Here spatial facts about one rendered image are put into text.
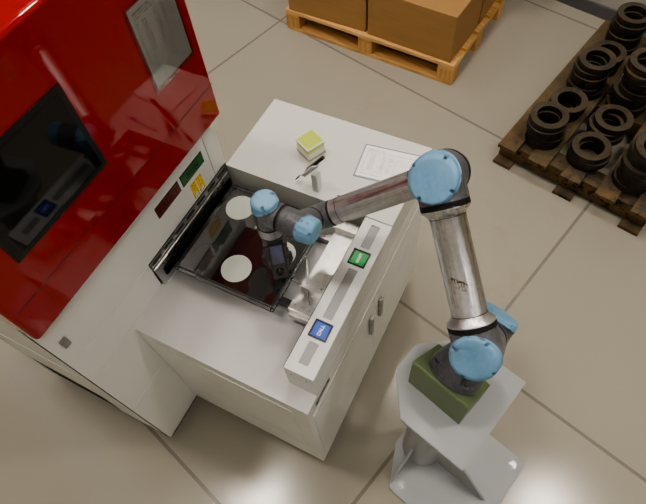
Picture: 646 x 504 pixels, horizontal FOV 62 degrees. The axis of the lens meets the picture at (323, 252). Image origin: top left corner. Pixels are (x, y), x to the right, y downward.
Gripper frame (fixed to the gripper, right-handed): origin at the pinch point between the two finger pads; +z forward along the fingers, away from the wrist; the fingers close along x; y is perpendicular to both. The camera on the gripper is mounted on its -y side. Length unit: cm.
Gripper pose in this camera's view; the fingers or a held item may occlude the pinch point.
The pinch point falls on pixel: (281, 271)
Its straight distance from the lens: 168.4
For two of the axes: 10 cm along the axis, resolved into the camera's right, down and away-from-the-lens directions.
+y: -1.4, -8.4, 5.2
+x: -9.9, 1.5, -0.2
